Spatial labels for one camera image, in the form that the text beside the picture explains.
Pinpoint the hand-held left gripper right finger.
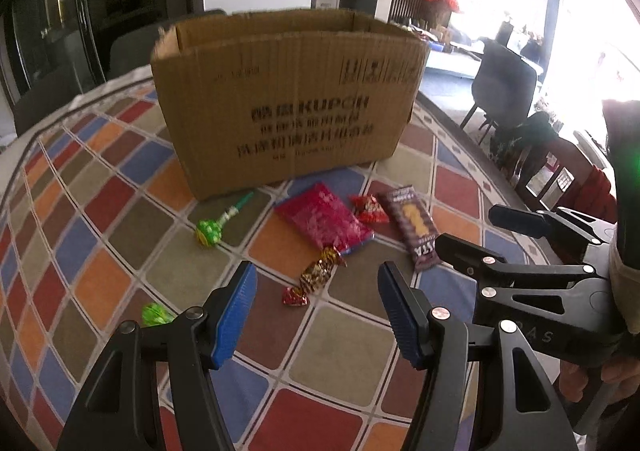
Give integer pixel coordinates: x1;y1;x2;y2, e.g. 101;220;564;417
377;261;573;451

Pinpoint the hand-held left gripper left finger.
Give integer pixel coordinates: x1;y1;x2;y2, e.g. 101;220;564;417
57;261;258;451

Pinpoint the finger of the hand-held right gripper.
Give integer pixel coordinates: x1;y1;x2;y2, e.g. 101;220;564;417
488;204;614;245
437;233;601;291

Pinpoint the brown snack bar packet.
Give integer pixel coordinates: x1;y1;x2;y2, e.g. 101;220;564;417
377;185;441;274

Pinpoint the green lollipop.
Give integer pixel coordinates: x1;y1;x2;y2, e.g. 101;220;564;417
140;301;176;330
194;191;256;248

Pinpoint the gold red candy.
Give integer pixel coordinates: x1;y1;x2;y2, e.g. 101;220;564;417
281;245;348;306

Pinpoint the small red candy packet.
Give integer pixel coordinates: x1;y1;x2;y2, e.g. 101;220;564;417
348;194;391;224

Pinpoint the red snack packet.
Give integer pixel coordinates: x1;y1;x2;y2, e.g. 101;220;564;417
273;182;375;255

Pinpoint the brown cardboard box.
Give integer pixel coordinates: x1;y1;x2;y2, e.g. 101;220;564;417
150;8;431;202

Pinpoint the person's right hand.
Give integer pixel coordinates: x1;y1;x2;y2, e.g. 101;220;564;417
558;353;640;413

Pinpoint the wooden chair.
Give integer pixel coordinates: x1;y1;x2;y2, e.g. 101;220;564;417
487;111;577;204

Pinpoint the red cloth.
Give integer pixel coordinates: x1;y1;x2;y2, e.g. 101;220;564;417
574;165;619;228

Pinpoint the dark cloth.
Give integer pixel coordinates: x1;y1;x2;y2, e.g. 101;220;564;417
489;111;552;168

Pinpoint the dark blue chair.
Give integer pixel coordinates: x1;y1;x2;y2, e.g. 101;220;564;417
459;38;539;132

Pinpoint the white low cabinet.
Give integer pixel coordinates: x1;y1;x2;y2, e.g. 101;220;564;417
414;26;487;82

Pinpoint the grey dining chair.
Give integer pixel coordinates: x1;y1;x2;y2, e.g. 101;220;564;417
12;65;89;132
107;8;229;80

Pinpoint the glass sliding door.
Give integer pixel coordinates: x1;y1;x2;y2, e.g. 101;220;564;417
0;0;202;98

